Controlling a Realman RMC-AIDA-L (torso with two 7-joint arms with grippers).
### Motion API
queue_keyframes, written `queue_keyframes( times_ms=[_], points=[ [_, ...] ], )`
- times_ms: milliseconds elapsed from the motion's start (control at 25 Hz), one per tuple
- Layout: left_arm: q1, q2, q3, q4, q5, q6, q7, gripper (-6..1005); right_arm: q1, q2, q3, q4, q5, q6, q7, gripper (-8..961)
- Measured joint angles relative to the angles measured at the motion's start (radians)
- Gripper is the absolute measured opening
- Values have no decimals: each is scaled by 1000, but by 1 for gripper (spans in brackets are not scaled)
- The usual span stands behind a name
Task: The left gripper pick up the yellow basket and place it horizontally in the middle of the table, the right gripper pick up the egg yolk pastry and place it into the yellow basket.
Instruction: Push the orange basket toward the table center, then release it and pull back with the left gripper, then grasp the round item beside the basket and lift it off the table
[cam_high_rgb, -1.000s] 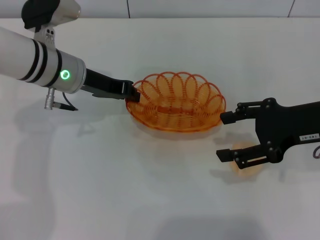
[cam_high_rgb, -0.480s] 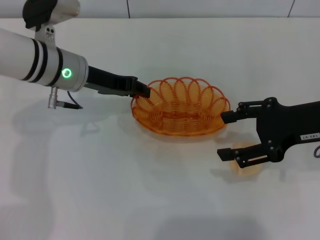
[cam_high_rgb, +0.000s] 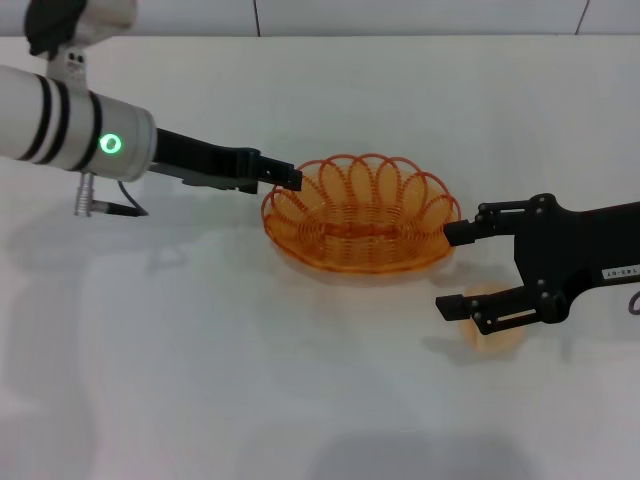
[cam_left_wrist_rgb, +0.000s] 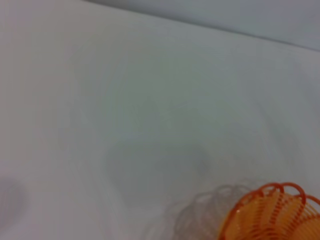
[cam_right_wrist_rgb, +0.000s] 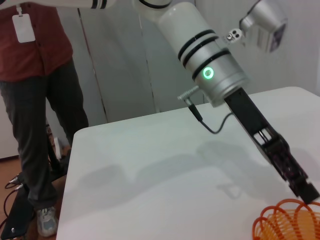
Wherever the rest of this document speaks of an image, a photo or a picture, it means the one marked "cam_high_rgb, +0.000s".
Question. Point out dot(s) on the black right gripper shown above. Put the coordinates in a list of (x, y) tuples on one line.
[(575, 250)]

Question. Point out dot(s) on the pale bread bun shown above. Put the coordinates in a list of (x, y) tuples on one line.
[(492, 342)]

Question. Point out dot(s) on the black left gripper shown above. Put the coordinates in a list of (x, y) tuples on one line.
[(205, 157)]

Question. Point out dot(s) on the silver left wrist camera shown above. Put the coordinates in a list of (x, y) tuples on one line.
[(95, 20)]

